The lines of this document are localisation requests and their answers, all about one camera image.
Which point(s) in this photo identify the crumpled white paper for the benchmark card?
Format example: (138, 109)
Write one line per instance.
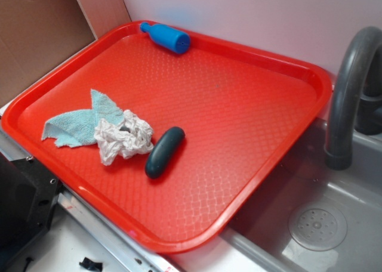
(127, 138)

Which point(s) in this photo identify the dark green toy cucumber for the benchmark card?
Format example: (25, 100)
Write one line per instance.
(163, 151)

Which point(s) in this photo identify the blue plastic bottle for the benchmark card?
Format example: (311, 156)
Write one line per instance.
(170, 38)

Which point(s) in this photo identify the red plastic tray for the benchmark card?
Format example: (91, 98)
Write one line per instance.
(241, 109)

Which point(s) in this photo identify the grey plastic sink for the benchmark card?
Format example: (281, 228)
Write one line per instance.
(307, 217)

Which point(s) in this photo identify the black tape scrap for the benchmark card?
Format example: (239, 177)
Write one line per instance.
(91, 265)

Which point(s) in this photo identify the silver metal rail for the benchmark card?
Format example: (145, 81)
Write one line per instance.
(76, 233)

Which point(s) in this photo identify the grey plastic faucet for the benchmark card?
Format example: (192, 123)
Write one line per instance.
(356, 100)

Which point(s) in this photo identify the brown cardboard panel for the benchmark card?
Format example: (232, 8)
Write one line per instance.
(38, 35)

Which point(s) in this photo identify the light blue cloth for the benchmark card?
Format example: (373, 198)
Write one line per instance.
(76, 128)

